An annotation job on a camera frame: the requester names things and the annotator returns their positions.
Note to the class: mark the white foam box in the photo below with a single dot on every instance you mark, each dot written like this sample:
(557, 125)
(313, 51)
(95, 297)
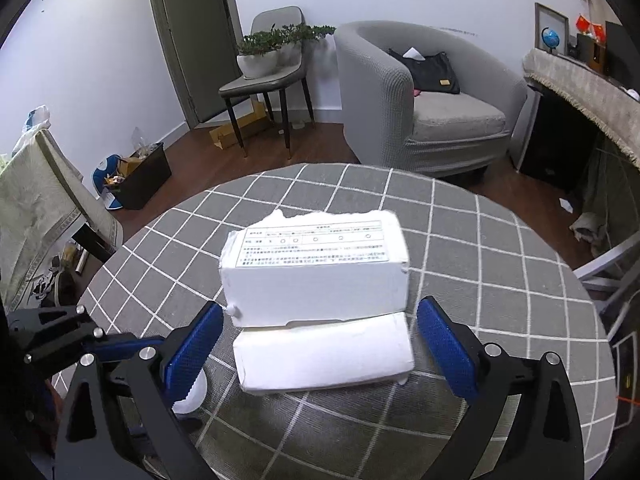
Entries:
(315, 280)

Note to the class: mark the grey checked tablecloth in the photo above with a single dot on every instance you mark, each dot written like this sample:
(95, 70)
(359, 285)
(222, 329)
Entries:
(490, 260)

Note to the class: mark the white paper scrap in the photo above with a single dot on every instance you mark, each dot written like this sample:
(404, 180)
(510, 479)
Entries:
(566, 204)

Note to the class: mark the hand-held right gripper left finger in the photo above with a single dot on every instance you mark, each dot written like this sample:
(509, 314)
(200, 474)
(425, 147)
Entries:
(192, 350)

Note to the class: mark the white paper sheet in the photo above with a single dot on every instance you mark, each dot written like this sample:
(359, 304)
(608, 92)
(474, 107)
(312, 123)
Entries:
(413, 53)

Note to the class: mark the black handbag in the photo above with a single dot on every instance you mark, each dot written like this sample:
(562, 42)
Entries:
(435, 77)

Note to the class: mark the black cabinet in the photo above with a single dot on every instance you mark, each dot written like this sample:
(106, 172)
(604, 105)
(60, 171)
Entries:
(555, 140)

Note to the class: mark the clear plastic bag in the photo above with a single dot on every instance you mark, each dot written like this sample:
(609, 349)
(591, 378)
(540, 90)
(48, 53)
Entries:
(32, 122)

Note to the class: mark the small blue globe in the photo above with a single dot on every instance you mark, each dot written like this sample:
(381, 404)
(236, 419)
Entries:
(550, 39)

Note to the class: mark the flat cardboard box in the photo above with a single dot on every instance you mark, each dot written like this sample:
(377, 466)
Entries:
(240, 127)

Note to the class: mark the black monitor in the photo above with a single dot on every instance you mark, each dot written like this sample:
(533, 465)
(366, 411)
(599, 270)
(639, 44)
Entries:
(622, 50)

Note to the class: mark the translucent round plastic lid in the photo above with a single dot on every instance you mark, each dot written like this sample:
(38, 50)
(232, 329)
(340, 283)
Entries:
(192, 395)

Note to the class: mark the grey crumpled cloth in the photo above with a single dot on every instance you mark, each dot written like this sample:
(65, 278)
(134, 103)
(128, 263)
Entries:
(605, 195)

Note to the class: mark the blue and white bag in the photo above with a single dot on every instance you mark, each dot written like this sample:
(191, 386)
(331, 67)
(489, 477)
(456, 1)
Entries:
(105, 167)

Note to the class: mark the small red flags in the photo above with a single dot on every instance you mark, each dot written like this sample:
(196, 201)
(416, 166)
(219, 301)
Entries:
(587, 25)

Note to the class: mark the grey armchair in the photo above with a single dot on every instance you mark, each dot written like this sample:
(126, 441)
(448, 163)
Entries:
(375, 90)

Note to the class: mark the grey-green door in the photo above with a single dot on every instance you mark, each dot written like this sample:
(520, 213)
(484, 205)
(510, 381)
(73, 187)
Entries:
(195, 40)

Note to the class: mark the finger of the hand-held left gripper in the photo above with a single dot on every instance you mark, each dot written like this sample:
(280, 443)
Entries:
(125, 349)

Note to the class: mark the brown wooden box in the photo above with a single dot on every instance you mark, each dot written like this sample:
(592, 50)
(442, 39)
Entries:
(595, 55)

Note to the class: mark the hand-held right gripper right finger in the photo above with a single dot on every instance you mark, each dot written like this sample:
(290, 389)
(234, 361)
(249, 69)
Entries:
(447, 350)

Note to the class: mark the grey dining chair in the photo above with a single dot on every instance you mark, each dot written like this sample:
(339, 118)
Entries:
(260, 84)

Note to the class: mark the beige fringed cloth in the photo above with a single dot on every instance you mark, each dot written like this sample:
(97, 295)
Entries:
(585, 87)

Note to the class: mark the beige cloth covered table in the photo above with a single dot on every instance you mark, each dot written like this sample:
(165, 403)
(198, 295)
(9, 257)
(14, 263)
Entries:
(35, 205)

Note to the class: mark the white metal frame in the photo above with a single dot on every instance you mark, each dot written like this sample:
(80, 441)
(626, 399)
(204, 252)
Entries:
(607, 262)

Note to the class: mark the black storage bin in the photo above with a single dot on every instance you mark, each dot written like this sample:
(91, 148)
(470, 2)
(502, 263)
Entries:
(145, 180)

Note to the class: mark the grey picture frame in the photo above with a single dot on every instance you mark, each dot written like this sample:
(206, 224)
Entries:
(555, 17)

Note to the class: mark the potted plant in white pot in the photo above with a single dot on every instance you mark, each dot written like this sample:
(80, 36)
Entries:
(257, 62)
(305, 32)

